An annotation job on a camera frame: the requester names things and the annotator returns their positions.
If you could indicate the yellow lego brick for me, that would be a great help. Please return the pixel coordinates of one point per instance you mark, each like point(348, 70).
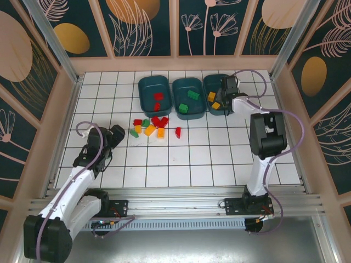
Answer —
point(211, 96)
point(149, 130)
point(137, 129)
point(160, 132)
point(216, 105)

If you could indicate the long green lego brick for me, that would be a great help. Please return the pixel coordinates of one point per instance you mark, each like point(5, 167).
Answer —
point(193, 94)

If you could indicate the long red lego brick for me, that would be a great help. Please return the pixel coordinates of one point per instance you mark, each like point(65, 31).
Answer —
point(164, 122)

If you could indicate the teal plastic bin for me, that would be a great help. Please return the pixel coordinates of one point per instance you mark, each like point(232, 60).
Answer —
point(194, 108)
point(212, 82)
point(149, 85)

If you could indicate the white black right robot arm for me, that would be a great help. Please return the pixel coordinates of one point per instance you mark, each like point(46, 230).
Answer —
point(260, 175)

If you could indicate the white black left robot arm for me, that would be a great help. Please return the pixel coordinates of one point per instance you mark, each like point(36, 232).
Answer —
point(68, 189)

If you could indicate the grey metal sheet panel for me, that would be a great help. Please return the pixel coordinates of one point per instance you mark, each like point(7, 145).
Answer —
point(175, 246)

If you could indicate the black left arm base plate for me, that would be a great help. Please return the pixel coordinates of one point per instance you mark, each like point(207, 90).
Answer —
point(120, 206)

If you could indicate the aluminium mounting rail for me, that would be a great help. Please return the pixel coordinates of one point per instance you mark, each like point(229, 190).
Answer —
point(175, 202)

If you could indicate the aluminium frame post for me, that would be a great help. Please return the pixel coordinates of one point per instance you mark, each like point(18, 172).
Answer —
point(292, 43)
point(59, 50)

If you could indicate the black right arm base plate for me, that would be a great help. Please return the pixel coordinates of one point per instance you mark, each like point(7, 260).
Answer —
point(233, 206)

